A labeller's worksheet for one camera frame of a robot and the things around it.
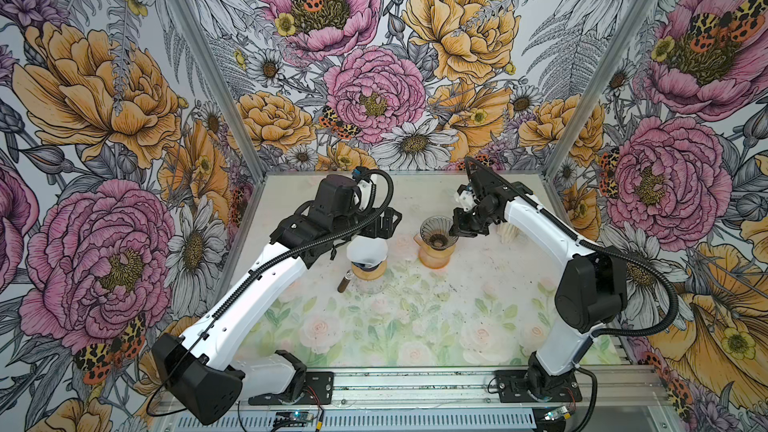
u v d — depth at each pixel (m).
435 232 0.89
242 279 0.44
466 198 0.84
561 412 0.71
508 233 0.65
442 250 0.89
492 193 0.65
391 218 0.63
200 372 0.37
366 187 0.56
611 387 0.77
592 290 0.46
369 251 0.79
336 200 0.52
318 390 0.74
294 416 0.71
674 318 0.42
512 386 0.74
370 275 0.81
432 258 0.89
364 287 0.92
